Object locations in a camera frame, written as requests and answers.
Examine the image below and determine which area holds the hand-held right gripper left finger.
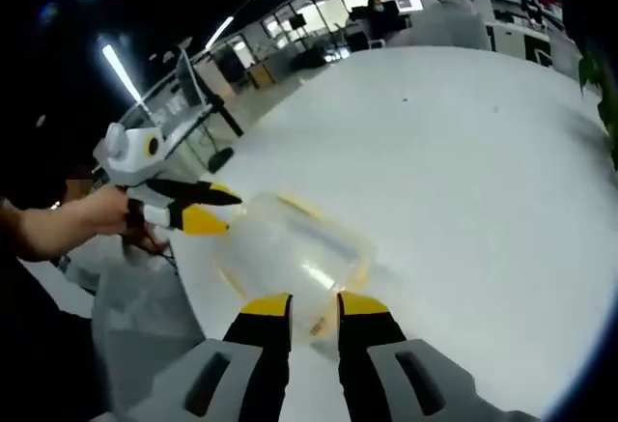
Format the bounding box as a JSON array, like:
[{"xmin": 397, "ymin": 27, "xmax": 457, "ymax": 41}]
[{"xmin": 158, "ymin": 292, "xmax": 295, "ymax": 422}]

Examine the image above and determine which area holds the person's left hand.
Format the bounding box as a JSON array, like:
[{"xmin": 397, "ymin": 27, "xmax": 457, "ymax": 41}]
[{"xmin": 70, "ymin": 183, "xmax": 163, "ymax": 255}]

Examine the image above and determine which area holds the green potted plant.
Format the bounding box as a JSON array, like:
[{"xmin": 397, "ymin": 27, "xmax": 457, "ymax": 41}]
[{"xmin": 576, "ymin": 38, "xmax": 618, "ymax": 173}]

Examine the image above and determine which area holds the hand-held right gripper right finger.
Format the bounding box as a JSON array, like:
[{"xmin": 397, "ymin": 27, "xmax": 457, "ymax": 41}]
[{"xmin": 335, "ymin": 291, "xmax": 487, "ymax": 422}]

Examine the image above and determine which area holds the dark cable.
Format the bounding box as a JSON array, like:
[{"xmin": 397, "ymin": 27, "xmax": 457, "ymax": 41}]
[{"xmin": 123, "ymin": 228, "xmax": 181, "ymax": 276}]

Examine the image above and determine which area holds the clear container with yellow buckles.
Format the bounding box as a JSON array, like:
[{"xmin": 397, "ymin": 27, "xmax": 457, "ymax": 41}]
[{"xmin": 213, "ymin": 190, "xmax": 377, "ymax": 349}]

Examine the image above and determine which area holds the monitor on black stand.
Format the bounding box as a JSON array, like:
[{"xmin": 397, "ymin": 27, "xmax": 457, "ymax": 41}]
[{"xmin": 174, "ymin": 46, "xmax": 245, "ymax": 139}]

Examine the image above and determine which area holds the black oval object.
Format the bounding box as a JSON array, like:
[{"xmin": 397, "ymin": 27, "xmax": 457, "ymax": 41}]
[{"xmin": 208, "ymin": 147, "xmax": 236, "ymax": 175}]

